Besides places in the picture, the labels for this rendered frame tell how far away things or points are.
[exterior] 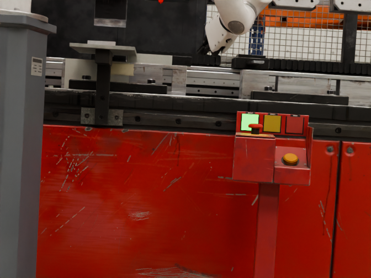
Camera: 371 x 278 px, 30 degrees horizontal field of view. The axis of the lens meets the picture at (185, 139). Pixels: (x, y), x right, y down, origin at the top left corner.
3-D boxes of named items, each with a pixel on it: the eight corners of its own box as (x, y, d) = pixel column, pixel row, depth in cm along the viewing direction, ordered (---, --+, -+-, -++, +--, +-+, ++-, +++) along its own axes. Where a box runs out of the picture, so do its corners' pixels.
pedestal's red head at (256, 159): (232, 180, 179) (236, 111, 178) (232, 174, 195) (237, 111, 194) (309, 186, 177) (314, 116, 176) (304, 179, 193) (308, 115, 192)
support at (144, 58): (127, 62, 218) (127, 52, 218) (127, 62, 219) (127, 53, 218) (171, 65, 218) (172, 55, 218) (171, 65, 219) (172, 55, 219)
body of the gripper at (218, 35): (246, 36, 203) (226, 55, 211) (238, 7, 207) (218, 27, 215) (226, 32, 199) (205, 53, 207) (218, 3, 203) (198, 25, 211)
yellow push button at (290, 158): (282, 167, 184) (283, 161, 183) (282, 158, 187) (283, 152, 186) (297, 168, 184) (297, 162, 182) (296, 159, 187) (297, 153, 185)
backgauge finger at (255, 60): (240, 65, 224) (240, 49, 224) (231, 69, 250) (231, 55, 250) (276, 68, 225) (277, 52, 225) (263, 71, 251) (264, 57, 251)
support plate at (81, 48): (69, 46, 190) (69, 42, 190) (79, 52, 217) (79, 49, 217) (134, 50, 191) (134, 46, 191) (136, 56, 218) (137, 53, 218)
